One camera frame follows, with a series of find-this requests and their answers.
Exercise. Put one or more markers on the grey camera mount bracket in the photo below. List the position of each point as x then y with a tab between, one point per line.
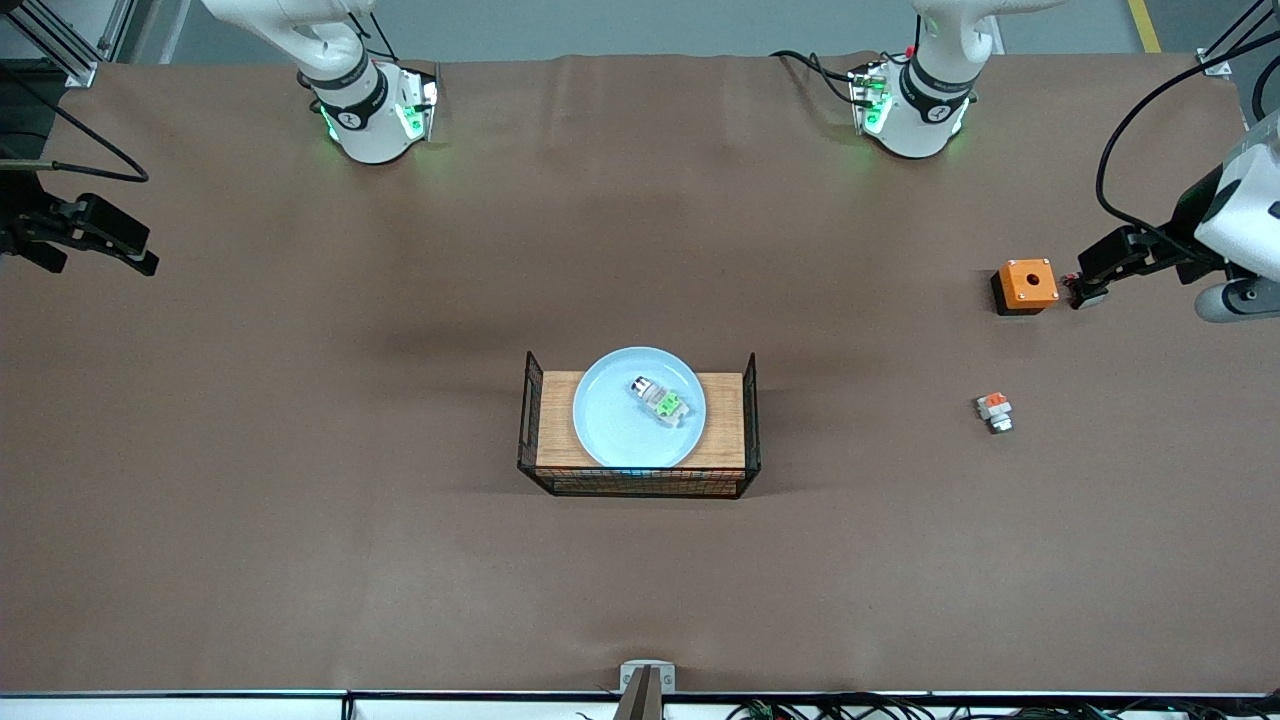
647	680

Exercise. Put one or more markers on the aluminium frame profile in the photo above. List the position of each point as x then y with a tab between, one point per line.
1225	50
70	50

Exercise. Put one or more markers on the push button switch orange block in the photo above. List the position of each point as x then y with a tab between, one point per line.
995	410

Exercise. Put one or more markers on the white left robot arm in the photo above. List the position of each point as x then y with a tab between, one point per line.
925	120

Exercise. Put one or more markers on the brown table cover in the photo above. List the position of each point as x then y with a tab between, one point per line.
400	580

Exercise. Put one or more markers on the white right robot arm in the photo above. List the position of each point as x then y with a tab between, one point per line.
365	125

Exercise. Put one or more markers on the orange button enclosure box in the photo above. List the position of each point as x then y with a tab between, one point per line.
1027	283

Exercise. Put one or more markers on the light blue round plate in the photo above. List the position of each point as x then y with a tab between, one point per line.
620	430

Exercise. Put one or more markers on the white table edge rail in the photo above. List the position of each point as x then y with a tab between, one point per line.
200	703

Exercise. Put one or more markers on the red push button green block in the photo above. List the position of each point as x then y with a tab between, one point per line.
662	402

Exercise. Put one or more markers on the black push button actuator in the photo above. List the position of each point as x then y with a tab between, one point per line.
1092	298

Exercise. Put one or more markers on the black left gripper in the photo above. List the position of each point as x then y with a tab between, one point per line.
1189	222

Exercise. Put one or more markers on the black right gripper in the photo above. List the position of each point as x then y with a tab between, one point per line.
20	224

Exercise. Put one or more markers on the wooden board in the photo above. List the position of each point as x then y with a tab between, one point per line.
725	420

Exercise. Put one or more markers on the arm base connector panel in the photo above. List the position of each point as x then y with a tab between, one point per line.
870	100
415	105

